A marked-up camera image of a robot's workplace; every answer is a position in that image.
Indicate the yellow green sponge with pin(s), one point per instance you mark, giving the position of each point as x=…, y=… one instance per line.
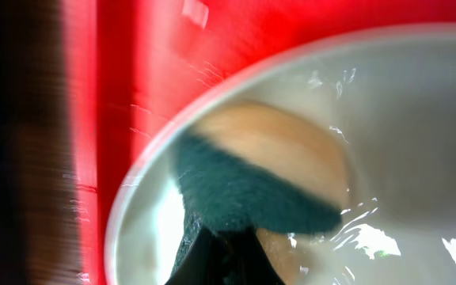
x=250, y=165

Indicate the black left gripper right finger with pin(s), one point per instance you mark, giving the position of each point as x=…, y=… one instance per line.
x=250, y=263

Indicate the red plastic tray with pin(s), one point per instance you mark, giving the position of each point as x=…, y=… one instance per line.
x=132, y=65

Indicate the light blue plate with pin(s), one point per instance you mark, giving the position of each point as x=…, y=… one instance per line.
x=389, y=95

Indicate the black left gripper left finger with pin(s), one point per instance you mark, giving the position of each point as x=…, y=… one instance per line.
x=203, y=263

